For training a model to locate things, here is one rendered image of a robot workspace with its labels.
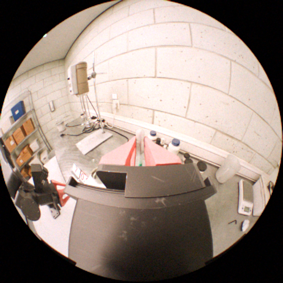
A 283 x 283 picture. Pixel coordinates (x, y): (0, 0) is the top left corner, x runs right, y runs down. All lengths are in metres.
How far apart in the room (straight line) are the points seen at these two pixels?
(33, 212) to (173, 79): 0.74
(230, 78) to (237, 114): 0.20
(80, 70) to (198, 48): 0.68
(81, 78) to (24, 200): 0.61
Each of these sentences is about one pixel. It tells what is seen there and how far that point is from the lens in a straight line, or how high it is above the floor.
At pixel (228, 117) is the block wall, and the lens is 0.60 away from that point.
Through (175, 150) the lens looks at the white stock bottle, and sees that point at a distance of 0.49.
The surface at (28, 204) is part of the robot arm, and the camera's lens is 0.26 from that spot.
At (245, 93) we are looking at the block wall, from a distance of 0.64.
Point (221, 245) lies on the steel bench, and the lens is 0.63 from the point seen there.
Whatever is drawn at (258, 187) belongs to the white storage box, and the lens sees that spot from 0.94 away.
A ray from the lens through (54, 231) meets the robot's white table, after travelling 0.63.
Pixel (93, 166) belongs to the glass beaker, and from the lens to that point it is 0.37.
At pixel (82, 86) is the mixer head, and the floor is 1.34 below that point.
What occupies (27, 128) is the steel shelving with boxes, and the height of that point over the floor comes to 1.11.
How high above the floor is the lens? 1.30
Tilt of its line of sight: 37 degrees down
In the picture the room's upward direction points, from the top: straight up
